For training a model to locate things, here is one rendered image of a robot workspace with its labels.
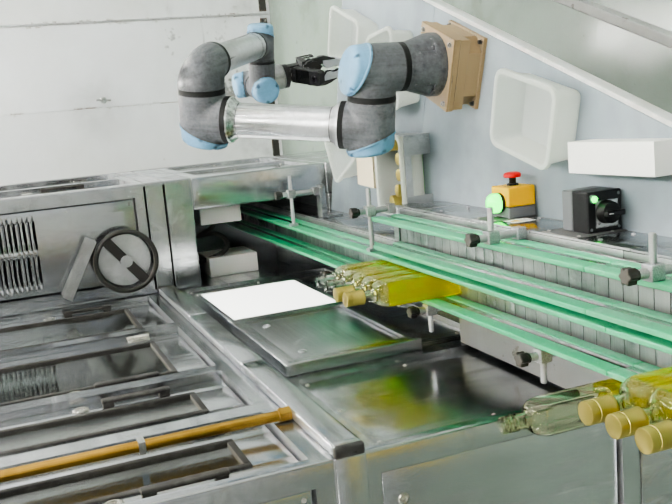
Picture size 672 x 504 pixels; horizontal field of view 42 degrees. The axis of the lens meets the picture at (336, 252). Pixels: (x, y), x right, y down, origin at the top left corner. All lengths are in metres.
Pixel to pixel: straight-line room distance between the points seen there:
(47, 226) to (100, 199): 0.19
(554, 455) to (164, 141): 4.40
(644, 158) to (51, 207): 1.94
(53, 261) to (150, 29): 3.04
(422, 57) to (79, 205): 1.36
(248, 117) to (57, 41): 3.65
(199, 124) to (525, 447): 1.08
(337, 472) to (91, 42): 4.51
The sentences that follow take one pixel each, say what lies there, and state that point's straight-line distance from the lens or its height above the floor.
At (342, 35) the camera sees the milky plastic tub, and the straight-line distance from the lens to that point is 2.83.
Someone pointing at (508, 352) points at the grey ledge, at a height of 0.88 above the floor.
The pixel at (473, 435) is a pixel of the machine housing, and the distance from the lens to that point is 1.63.
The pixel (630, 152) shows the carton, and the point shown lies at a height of 0.81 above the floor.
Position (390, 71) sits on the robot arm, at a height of 0.98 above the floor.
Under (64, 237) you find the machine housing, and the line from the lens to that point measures 2.99.
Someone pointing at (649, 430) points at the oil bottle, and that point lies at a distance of 1.16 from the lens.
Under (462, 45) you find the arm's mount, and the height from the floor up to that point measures 0.81.
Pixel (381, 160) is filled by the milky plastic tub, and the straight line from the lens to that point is 2.52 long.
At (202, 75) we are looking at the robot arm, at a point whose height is 1.36.
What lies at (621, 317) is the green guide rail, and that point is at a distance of 1.49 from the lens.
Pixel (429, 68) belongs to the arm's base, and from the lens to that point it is 2.09.
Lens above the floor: 1.86
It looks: 21 degrees down
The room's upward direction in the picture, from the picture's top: 99 degrees counter-clockwise
